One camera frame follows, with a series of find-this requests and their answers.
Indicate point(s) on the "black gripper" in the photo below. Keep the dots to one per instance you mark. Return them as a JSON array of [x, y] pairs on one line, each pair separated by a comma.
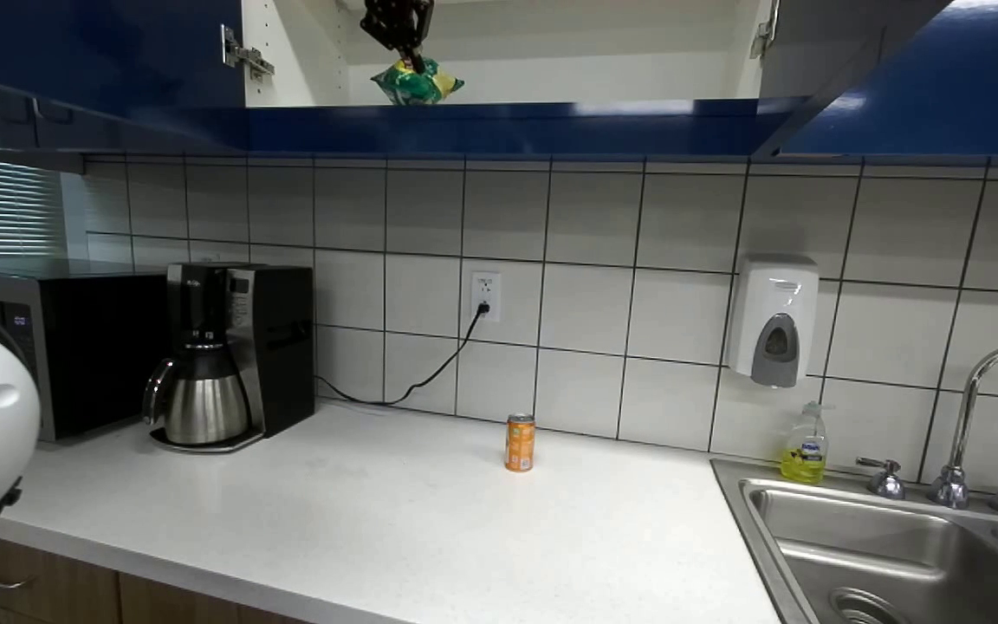
[[395, 12]]

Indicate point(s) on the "green chips packet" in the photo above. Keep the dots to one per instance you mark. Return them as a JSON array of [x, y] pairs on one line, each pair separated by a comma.
[[417, 86]]

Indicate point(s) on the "metal cabinet hinge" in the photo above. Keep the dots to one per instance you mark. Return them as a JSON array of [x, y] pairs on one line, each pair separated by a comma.
[[244, 55], [767, 30]]

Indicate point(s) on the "blue cabinet door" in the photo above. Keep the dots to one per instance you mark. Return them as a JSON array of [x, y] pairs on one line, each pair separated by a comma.
[[960, 82], [85, 55]]

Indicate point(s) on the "wooden base cabinet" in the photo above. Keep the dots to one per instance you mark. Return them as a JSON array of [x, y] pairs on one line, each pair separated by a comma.
[[72, 592]]

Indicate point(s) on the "black coffee maker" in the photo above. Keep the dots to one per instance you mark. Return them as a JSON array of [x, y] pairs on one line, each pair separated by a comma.
[[277, 349]]

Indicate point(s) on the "steel coffee carafe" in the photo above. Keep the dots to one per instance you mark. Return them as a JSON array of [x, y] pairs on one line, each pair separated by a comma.
[[207, 405]]

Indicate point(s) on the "orange drink can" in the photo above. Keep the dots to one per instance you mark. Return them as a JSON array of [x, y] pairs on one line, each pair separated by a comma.
[[522, 444]]

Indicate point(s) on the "window blinds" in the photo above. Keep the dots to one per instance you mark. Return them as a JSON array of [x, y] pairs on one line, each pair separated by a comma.
[[1, 208]]

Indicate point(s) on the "black microwave oven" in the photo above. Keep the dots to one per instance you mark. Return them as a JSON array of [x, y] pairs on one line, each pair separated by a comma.
[[94, 349]]

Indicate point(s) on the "yellow dish soap bottle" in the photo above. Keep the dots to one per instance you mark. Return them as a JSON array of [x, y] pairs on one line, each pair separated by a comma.
[[806, 456]]

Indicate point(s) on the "stainless steel sink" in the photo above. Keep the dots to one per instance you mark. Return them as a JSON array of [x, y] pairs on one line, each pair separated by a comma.
[[868, 541]]

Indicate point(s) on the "chrome sink faucet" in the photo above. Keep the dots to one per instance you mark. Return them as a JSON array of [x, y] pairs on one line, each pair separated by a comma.
[[957, 473]]

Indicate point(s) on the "white wall outlet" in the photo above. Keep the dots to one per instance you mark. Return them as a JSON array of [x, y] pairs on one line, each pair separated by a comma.
[[484, 294]]

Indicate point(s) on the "white wall soap dispenser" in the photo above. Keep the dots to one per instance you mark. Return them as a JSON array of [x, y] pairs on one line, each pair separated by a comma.
[[769, 325]]

